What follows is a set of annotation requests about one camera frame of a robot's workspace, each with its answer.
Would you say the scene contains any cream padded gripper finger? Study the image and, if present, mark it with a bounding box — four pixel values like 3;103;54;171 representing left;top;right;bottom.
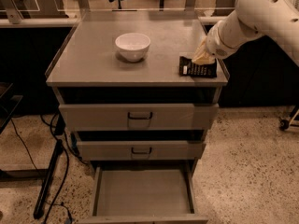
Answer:
192;38;215;65

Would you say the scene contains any black rxbar chocolate bar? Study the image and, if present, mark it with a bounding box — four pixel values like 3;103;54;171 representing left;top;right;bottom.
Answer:
179;56;217;78

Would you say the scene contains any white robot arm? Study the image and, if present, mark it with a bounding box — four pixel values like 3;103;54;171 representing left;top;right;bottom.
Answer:
192;0;299;65

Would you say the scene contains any top grey drawer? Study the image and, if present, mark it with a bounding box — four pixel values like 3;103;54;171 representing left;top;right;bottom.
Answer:
59;104;219;131

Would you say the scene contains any grey drawer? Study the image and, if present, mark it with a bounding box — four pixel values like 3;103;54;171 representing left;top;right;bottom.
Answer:
78;164;207;224
59;104;219;131
77;141;206;161

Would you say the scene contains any grey drawer cabinet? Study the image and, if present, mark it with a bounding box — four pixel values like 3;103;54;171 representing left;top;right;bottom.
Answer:
45;9;231;224

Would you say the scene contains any middle grey drawer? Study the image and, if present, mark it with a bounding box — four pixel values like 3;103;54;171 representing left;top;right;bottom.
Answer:
77;141;206;161

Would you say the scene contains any bottom grey drawer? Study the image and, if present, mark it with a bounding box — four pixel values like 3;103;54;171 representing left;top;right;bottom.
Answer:
78;164;207;224

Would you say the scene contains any white ceramic bowl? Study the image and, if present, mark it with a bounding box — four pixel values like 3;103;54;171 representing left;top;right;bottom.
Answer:
115;33;150;63

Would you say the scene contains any wheeled cart base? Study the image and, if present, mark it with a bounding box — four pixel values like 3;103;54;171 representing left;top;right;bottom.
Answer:
279;105;299;131

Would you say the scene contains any dark side table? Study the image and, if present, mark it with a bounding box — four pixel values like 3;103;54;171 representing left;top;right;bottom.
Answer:
0;82;23;133

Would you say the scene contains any black floor cable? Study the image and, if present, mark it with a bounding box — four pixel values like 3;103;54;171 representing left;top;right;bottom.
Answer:
0;105;89;224

